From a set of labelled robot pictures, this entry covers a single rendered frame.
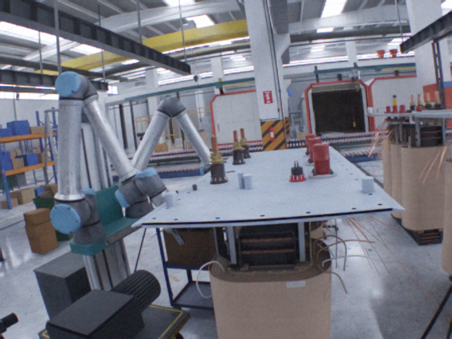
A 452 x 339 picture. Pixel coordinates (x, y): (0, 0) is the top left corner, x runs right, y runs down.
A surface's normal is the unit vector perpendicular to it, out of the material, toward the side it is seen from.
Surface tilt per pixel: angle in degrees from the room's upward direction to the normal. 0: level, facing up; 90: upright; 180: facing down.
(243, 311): 90
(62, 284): 90
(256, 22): 90
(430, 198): 90
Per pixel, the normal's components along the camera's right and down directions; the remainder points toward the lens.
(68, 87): 0.04, -0.02
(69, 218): 0.03, 0.20
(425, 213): -0.24, 0.14
